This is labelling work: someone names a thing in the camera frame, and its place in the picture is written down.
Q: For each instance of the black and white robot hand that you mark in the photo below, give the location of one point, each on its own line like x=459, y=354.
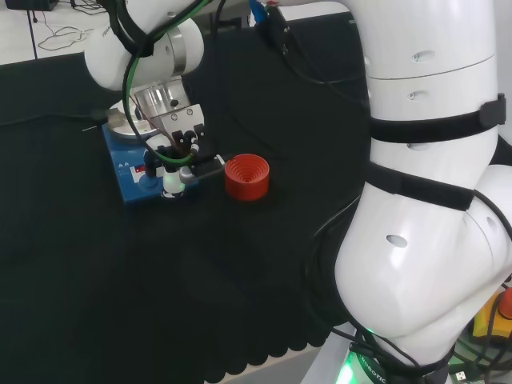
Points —
x=180, y=136

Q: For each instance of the heater with blue base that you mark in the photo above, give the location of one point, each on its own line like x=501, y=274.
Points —
x=134, y=192

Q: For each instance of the black bench cloth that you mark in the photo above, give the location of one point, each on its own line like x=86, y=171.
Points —
x=120, y=280

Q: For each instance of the black tripod leg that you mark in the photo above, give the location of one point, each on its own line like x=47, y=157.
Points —
x=33, y=32

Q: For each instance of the yellow stop button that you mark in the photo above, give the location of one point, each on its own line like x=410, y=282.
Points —
x=494, y=316

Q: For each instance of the silver usb plug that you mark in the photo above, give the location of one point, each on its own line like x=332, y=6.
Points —
x=461, y=376

